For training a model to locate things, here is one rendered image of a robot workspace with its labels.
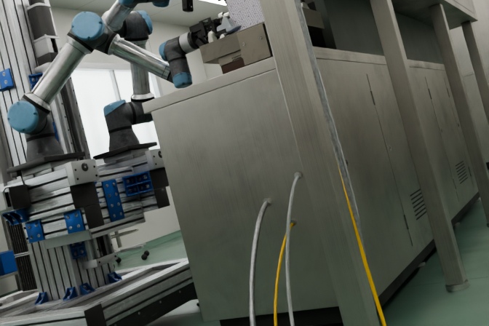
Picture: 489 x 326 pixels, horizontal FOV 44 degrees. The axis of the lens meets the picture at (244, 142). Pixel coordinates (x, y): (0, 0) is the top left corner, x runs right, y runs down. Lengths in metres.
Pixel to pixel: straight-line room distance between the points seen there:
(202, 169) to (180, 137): 0.14
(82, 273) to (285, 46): 1.75
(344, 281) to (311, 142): 0.30
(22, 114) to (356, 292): 1.51
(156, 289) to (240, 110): 0.99
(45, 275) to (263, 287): 1.20
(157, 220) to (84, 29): 5.05
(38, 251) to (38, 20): 1.03
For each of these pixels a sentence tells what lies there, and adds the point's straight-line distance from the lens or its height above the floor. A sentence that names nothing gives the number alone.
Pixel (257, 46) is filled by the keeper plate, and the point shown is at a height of 0.96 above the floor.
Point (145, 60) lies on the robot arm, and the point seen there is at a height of 1.11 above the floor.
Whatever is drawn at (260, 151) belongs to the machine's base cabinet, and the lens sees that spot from 1.94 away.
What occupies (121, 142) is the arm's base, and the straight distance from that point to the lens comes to 2.89.
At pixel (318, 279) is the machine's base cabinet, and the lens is 1.94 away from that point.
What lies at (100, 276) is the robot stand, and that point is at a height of 0.28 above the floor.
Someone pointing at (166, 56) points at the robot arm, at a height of 1.09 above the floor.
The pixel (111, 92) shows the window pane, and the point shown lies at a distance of 7.25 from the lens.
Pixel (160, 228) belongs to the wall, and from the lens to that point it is 7.29.
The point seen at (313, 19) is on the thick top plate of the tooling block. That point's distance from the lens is 2.02.
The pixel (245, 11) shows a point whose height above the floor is 1.14.
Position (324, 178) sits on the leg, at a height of 0.52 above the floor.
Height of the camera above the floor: 0.58
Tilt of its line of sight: 3 degrees up
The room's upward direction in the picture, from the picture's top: 14 degrees counter-clockwise
